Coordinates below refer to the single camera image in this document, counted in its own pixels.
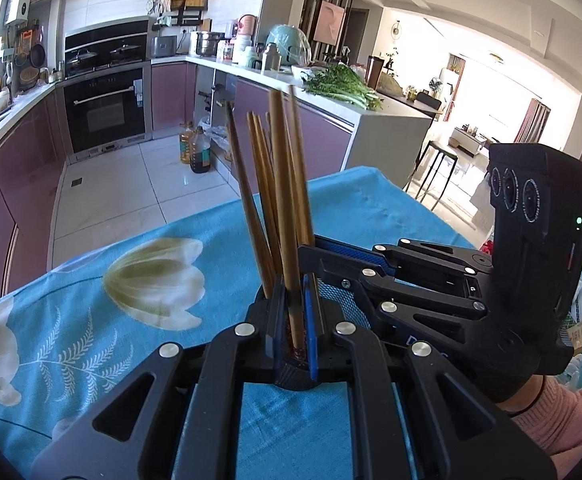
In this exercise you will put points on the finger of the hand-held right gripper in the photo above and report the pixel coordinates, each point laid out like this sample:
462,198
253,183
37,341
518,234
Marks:
331,265
351,251

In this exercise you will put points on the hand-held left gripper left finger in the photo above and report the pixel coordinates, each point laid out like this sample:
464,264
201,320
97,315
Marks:
276,330

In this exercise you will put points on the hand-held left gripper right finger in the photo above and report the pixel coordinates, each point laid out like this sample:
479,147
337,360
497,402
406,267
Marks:
312,330

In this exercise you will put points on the black mesh chopstick holder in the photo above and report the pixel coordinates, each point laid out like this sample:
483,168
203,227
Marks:
336,300

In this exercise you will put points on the patterned-end wooden chopstick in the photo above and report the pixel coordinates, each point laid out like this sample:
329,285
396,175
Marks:
283,200

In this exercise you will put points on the bundle of wooden chopsticks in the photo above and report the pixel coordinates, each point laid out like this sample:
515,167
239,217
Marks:
258,185

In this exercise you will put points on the person's right forearm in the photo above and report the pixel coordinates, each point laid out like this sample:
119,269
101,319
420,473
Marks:
561,420

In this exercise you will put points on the purple kitchen cabinet run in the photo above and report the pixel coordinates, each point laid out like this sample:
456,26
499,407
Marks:
321,135
11,185

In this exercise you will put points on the black bar stool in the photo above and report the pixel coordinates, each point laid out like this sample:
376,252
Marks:
441,147

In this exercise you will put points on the blue floral tablecloth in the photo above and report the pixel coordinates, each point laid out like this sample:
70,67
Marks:
121,340

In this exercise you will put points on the bunch of leafy greens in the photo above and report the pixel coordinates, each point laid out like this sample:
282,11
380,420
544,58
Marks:
343,85

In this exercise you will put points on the black chair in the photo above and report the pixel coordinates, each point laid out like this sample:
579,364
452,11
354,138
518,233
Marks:
428,101

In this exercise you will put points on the dark sauce bottle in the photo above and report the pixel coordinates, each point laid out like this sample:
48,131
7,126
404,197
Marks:
201,155

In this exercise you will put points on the clear plastic bag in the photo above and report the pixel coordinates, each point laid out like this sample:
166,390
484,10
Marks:
217,135

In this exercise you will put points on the dark tumbler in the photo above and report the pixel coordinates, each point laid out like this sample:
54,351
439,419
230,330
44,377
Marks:
373,71

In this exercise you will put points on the yellow cooking oil bottle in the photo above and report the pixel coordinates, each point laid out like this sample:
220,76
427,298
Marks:
185,144

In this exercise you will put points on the steel thermos flask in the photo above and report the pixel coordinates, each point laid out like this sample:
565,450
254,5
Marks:
271,59

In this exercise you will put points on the pale green air fryer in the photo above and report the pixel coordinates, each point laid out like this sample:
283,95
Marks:
291,40

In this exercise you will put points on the dark slatted wood partition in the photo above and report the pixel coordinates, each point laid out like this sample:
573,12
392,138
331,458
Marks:
308,10

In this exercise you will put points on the pink electric kettle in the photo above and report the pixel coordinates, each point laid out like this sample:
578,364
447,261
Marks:
246,26

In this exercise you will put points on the stainless steel pot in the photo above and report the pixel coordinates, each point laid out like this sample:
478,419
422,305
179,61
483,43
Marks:
208,44

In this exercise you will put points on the black integrated stove oven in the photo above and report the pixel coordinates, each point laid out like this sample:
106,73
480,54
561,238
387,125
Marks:
106,110

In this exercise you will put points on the silver toaster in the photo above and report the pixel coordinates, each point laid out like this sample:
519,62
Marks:
163,46

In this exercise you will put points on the glass pot lid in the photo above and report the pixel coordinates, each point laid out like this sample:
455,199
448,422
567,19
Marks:
123,51
81,55

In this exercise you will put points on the wall clock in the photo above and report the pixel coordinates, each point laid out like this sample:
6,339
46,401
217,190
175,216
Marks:
397,31

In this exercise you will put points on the pink wall painting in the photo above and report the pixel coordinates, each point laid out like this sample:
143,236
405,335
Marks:
331,22

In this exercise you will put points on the black wall shelf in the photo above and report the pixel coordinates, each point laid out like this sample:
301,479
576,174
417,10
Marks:
181,17

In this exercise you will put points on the wall rack with pans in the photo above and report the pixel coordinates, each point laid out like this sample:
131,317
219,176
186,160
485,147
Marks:
31,55

